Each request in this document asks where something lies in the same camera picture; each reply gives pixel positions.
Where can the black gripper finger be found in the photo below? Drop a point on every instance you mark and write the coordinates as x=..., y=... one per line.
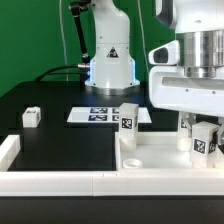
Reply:
x=220, y=137
x=189, y=120

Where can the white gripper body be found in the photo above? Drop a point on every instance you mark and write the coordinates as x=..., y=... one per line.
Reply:
x=170, y=89

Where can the white square tabletop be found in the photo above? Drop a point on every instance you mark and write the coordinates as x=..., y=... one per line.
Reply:
x=154, y=150

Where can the white U-shaped fence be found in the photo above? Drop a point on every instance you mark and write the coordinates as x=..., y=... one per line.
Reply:
x=105, y=183

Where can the white marker base plate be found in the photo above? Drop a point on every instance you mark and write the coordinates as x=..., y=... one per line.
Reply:
x=94, y=115

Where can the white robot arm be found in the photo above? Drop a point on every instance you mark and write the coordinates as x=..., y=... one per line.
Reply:
x=188, y=72

